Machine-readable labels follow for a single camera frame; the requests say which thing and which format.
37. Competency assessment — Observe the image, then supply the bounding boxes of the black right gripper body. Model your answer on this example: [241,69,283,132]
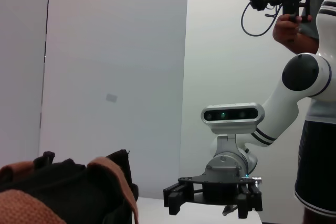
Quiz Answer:
[177,173,257,206]

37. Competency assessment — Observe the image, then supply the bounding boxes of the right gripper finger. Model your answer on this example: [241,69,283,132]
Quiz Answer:
[236,183,263,219]
[162,182,194,216]

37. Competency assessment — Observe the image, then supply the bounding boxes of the black food bag brown straps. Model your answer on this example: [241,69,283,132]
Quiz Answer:
[0,149,140,224]

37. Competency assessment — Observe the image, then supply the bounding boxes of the operator forearm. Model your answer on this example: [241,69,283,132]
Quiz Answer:
[274,31,320,55]

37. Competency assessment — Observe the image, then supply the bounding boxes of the operator hand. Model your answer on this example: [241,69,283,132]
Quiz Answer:
[272,13,313,43]

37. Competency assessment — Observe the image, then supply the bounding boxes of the person in grey shirt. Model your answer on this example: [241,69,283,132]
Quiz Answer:
[293,0,336,224]

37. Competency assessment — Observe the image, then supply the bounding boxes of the white backdrop board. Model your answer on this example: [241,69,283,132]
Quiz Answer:
[38,0,190,200]

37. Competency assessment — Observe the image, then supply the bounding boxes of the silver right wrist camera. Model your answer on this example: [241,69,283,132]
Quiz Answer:
[201,102,265,136]

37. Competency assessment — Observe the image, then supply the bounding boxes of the dark looped cable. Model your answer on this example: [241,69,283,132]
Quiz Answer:
[240,0,281,37]

